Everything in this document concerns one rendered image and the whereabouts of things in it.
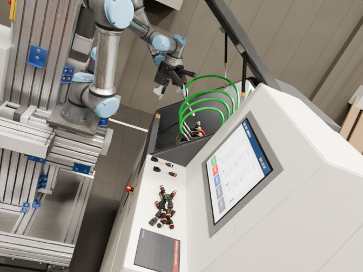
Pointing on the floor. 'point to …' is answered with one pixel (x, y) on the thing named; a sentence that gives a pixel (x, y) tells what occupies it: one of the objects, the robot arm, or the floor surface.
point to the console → (271, 197)
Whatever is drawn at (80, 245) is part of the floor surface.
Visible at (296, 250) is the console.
